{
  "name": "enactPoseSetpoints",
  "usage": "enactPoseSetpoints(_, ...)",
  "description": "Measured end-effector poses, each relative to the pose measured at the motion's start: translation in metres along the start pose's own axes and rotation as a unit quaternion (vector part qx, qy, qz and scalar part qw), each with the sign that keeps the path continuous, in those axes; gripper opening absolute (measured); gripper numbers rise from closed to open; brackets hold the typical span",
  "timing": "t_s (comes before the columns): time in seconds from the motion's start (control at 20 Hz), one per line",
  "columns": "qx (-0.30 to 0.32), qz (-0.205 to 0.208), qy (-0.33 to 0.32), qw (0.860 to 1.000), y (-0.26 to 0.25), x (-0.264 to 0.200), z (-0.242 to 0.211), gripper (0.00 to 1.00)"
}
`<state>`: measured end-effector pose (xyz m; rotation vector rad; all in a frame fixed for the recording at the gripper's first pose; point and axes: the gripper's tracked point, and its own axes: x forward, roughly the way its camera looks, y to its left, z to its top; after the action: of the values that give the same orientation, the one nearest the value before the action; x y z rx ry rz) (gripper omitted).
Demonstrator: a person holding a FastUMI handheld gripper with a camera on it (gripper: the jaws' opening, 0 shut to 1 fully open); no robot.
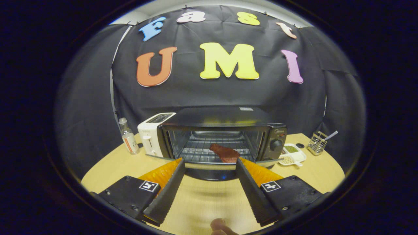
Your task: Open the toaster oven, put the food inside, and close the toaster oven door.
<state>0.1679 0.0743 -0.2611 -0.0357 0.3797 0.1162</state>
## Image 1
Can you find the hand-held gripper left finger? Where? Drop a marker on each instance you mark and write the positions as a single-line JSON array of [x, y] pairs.
[[166, 195]]

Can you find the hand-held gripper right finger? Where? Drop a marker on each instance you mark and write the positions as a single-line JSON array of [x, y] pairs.
[[253, 195]]

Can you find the brown meat piece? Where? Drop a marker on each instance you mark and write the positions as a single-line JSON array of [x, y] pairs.
[[225, 152]]

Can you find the black toaster oven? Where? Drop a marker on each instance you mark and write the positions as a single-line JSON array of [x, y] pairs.
[[222, 117]]

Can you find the white pop-up toaster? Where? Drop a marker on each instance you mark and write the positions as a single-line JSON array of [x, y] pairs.
[[148, 137]]

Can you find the white divided dish with beans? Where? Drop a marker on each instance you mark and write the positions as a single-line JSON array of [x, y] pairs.
[[298, 156]]

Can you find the clear glass bottle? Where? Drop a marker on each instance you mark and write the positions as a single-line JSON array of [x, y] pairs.
[[130, 140]]

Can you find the metal spoon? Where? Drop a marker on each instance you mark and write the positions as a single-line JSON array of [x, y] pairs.
[[332, 134]]

